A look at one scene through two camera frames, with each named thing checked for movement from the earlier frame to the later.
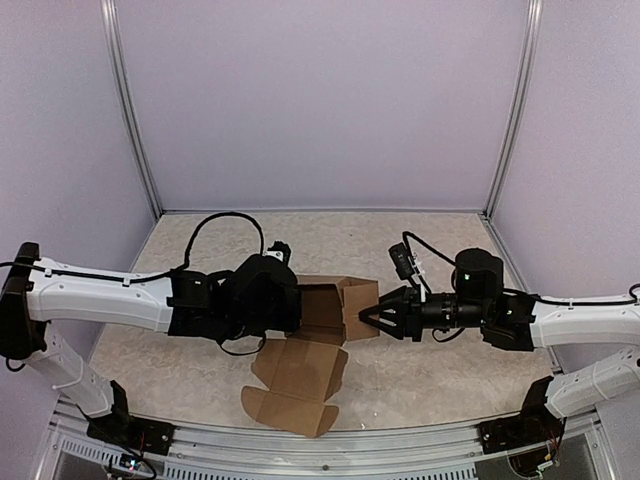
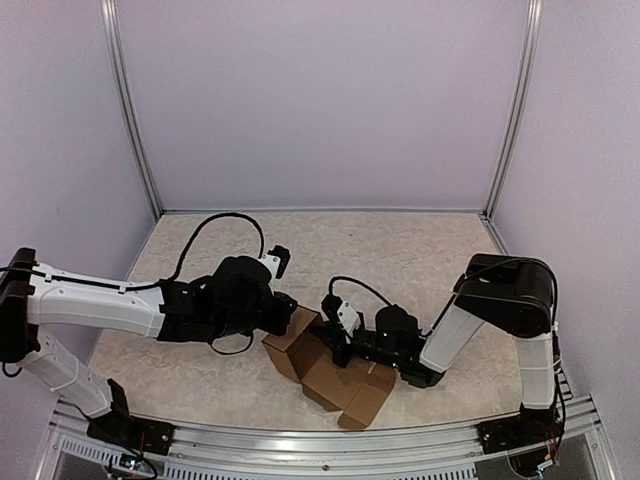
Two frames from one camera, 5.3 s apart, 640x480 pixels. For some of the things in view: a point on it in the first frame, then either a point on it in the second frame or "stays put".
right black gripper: (407, 315) -> (326, 330)
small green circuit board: (130, 463) stays put
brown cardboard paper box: (300, 372) -> (355, 393)
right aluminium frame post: (533, 36) stays put
